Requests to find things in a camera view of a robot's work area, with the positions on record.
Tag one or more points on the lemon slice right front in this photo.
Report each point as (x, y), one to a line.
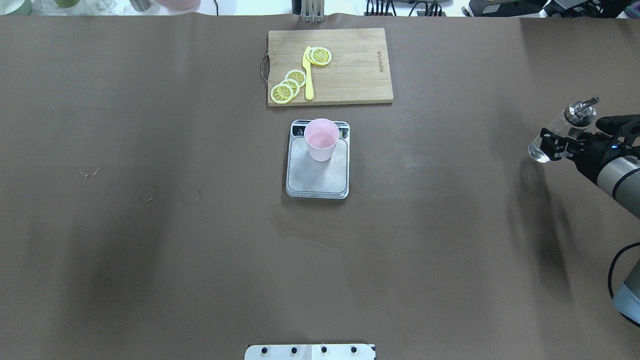
(321, 56)

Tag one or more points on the wooden cutting board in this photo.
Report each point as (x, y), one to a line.
(358, 73)

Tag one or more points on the aluminium frame post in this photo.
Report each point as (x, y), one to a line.
(311, 11)

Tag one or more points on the lemon slice left middle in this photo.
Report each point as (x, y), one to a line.
(294, 85)

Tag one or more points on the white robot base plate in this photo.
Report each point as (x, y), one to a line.
(321, 351)

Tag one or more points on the lemon slice left back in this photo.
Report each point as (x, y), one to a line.
(296, 75)

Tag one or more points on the glass sauce bottle metal spout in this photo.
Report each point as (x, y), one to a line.
(571, 122)

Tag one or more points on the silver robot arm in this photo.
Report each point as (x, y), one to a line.
(620, 179)

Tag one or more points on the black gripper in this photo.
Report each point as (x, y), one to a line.
(590, 157)

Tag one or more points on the yellow plastic knife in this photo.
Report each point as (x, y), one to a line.
(306, 65)

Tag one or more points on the pink plastic cup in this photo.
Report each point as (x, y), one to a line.
(321, 136)

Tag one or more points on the lemon slice right back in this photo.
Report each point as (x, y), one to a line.
(309, 54)

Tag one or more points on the silver kitchen scale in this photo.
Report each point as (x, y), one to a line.
(308, 178)

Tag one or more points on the pink bowl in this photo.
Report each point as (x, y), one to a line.
(178, 5)

